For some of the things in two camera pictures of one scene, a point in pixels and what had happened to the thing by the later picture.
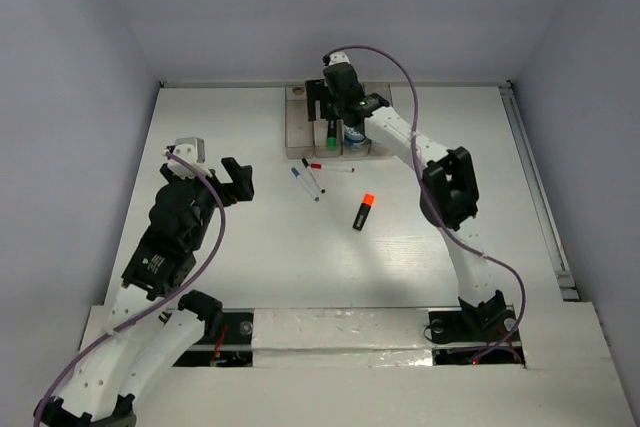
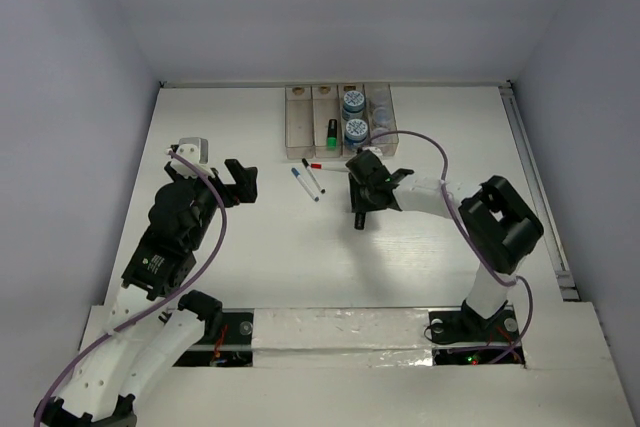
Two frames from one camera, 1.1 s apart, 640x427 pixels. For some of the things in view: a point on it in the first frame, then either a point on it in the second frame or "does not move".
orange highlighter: (367, 202) does not move
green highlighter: (332, 135) does not move
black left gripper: (241, 189) does not move
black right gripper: (317, 90) to (358, 204)
